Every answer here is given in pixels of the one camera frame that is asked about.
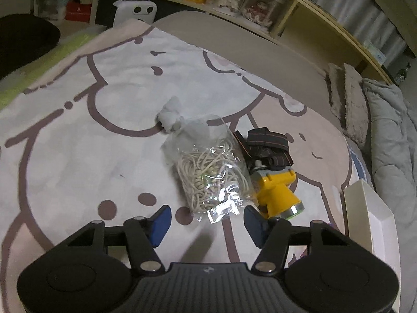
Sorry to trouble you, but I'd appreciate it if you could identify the clear plastic bin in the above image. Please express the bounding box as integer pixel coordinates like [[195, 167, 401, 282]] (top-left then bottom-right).
[[35, 0, 70, 18]]

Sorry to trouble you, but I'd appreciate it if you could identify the taupe bed mattress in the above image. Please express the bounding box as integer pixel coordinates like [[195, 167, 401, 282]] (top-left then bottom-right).
[[151, 10, 346, 131]]

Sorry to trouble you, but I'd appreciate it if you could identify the printed cartoon blanket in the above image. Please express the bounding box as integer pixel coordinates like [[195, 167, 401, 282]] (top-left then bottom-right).
[[0, 18, 375, 300]]

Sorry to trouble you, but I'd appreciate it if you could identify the light green sheet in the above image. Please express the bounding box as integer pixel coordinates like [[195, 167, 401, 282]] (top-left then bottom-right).
[[0, 26, 108, 108]]

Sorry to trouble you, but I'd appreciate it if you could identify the red box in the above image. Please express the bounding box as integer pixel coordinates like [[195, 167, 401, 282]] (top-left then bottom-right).
[[65, 1, 93, 23]]

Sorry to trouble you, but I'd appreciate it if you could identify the grey duvet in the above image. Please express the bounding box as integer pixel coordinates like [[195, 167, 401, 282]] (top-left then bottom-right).
[[361, 77, 417, 222]]

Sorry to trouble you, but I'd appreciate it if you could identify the green glass bottle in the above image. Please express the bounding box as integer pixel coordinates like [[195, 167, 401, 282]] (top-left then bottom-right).
[[393, 62, 412, 85]]

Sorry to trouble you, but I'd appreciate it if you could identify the dark brown cushion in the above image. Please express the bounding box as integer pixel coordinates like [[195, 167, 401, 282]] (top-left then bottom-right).
[[0, 14, 62, 80]]

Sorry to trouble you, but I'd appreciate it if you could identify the clear case with red doll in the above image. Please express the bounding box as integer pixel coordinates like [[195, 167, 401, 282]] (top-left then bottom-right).
[[241, 0, 290, 27]]

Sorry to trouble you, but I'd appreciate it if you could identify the white fan heater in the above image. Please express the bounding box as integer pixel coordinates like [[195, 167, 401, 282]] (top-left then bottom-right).
[[112, 0, 157, 27]]

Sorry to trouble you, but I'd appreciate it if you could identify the grey curtain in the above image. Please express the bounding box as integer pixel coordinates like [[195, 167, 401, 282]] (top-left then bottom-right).
[[280, 0, 417, 62]]

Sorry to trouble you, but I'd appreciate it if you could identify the white cardboard box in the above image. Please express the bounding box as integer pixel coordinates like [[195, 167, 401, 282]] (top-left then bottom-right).
[[342, 179, 402, 264]]

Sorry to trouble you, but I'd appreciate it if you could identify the clear bag of beige cords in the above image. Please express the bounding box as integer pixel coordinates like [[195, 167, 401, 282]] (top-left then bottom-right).
[[162, 114, 256, 225]]

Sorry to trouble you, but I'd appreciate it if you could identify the fuzzy beige pillow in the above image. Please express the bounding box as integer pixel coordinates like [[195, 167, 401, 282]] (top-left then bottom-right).
[[344, 63, 372, 146], [326, 63, 346, 128]]

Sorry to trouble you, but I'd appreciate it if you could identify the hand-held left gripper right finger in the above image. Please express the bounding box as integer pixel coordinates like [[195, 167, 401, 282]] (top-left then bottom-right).
[[243, 205, 354, 274]]

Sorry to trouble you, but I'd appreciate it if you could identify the small white cloth bundle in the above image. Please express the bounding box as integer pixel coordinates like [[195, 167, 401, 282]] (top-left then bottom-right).
[[156, 95, 183, 134]]

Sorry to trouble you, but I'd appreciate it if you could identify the tissue box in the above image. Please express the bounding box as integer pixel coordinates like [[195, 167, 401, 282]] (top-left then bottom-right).
[[363, 41, 387, 66]]

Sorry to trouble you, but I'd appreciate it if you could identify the yellow headlamp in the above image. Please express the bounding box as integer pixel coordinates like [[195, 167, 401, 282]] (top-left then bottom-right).
[[233, 127, 305, 220]]

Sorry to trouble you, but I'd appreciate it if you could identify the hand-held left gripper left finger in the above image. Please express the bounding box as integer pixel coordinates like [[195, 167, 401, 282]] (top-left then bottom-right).
[[67, 205, 172, 274]]

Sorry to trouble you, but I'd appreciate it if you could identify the wooden shelf headboard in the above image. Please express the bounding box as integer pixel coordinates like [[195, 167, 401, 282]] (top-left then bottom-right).
[[33, 0, 396, 85]]

